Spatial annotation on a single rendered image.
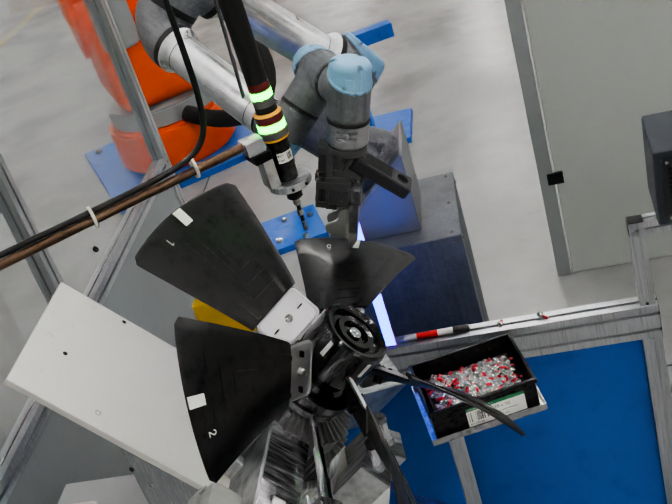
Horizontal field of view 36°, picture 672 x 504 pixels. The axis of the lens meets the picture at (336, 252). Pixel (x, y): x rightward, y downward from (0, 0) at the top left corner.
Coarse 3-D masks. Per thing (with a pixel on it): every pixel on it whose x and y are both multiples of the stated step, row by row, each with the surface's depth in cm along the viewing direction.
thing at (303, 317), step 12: (288, 300) 167; (300, 300) 167; (276, 312) 167; (288, 312) 167; (300, 312) 167; (312, 312) 167; (264, 324) 166; (276, 324) 166; (288, 324) 166; (300, 324) 166; (276, 336) 166; (288, 336) 166
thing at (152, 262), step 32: (224, 192) 174; (160, 224) 168; (192, 224) 169; (224, 224) 170; (256, 224) 172; (160, 256) 166; (192, 256) 167; (224, 256) 168; (256, 256) 169; (192, 288) 166; (224, 288) 166; (256, 288) 167; (288, 288) 167; (256, 320) 166
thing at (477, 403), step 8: (408, 376) 170; (416, 376) 171; (408, 384) 180; (416, 384) 175; (424, 384) 170; (432, 384) 172; (448, 392) 170; (456, 392) 176; (464, 392) 190; (464, 400) 170; (472, 400) 175; (480, 400) 186; (480, 408) 171; (488, 408) 176; (496, 416) 172; (504, 416) 178; (512, 424) 174; (520, 432) 172
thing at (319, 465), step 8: (312, 416) 165; (312, 424) 163; (312, 432) 163; (320, 448) 160; (320, 456) 158; (320, 464) 157; (320, 472) 156; (320, 480) 155; (328, 480) 155; (320, 488) 154; (328, 488) 154; (328, 496) 153
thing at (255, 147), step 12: (252, 144) 154; (264, 144) 155; (252, 156) 155; (264, 156) 155; (264, 168) 156; (300, 168) 162; (264, 180) 159; (276, 180) 158; (300, 180) 159; (276, 192) 159; (288, 192) 158
